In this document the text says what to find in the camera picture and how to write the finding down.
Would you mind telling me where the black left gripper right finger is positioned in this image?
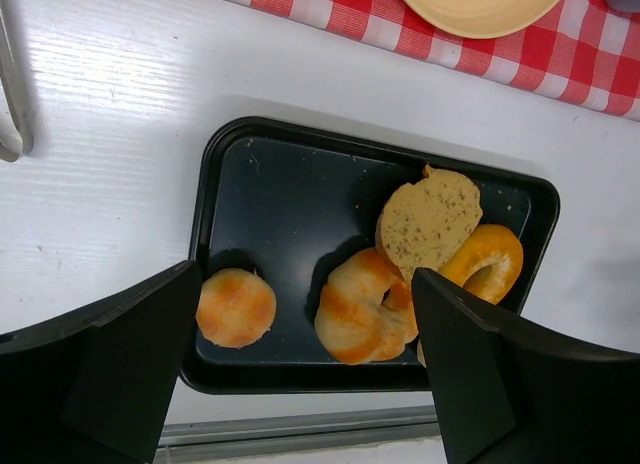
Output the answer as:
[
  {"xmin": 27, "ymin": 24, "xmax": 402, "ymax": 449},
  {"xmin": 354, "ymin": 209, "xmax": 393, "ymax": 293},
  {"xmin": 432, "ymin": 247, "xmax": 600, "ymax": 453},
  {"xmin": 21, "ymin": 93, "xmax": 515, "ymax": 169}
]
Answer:
[{"xmin": 412, "ymin": 269, "xmax": 639, "ymax": 463}]

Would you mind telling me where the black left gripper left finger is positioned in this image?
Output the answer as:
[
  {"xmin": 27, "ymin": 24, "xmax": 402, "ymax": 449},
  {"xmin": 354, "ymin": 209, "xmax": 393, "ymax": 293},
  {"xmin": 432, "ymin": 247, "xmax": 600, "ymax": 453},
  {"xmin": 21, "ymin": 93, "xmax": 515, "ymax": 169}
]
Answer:
[{"xmin": 1, "ymin": 260, "xmax": 202, "ymax": 463}]

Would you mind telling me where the small round orange bun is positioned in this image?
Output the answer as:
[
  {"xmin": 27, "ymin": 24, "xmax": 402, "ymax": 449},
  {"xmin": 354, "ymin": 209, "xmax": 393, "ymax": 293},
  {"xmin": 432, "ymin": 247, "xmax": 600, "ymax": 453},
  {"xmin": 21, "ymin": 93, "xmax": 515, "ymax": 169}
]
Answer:
[{"xmin": 196, "ymin": 268, "xmax": 277, "ymax": 349}]

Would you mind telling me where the brown bread slice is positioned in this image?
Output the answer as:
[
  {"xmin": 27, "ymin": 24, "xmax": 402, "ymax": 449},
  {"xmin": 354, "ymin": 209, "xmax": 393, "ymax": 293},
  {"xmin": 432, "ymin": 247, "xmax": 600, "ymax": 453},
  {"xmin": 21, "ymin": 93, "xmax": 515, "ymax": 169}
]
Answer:
[{"xmin": 376, "ymin": 165, "xmax": 483, "ymax": 283}]

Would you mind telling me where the orange glazed donut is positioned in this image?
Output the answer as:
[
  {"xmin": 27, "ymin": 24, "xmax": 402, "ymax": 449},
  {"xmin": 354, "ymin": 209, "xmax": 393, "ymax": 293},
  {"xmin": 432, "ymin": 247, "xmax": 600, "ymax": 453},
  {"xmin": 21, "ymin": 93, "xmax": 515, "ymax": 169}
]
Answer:
[{"xmin": 439, "ymin": 224, "xmax": 524, "ymax": 304}]

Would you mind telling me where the black baking tray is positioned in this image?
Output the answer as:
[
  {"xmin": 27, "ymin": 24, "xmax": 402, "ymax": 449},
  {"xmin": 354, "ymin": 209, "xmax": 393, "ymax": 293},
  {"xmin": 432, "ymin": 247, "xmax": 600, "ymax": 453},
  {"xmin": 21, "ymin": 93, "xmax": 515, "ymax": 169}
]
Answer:
[{"xmin": 181, "ymin": 117, "xmax": 560, "ymax": 395}]

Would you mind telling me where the red white checkered cloth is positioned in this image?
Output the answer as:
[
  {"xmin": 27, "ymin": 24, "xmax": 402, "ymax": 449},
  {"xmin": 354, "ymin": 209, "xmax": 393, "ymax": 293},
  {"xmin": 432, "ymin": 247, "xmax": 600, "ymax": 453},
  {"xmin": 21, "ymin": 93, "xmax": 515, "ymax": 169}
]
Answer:
[{"xmin": 226, "ymin": 0, "xmax": 639, "ymax": 120}]

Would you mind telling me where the beige round plate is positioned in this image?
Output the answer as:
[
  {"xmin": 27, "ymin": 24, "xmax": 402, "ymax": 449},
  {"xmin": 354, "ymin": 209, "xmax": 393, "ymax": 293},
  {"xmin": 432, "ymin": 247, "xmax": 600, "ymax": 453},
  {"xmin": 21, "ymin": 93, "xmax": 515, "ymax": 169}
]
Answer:
[{"xmin": 403, "ymin": 0, "xmax": 560, "ymax": 39}]

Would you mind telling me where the aluminium rail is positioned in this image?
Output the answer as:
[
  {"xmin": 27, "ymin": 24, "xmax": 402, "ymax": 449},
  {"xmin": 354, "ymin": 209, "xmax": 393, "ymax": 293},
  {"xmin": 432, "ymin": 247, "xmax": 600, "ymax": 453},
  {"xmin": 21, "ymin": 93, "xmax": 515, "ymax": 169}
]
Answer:
[{"xmin": 154, "ymin": 406, "xmax": 440, "ymax": 463}]

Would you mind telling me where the twisted orange bread ring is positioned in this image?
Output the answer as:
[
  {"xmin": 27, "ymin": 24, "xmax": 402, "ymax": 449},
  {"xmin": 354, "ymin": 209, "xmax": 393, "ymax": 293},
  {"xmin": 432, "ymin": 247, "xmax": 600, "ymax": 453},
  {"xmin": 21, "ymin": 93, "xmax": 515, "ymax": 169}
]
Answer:
[{"xmin": 314, "ymin": 247, "xmax": 420, "ymax": 366}]

